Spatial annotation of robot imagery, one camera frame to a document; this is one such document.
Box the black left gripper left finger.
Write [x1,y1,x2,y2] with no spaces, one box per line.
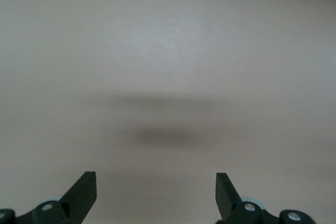
[0,171,98,224]

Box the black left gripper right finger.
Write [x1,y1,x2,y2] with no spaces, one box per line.
[215,173,316,224]

